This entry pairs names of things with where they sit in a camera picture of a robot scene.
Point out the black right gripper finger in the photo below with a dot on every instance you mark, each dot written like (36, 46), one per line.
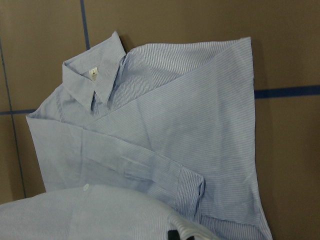
(173, 234)

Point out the blue striped dress shirt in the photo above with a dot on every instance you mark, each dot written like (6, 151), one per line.
(134, 144)

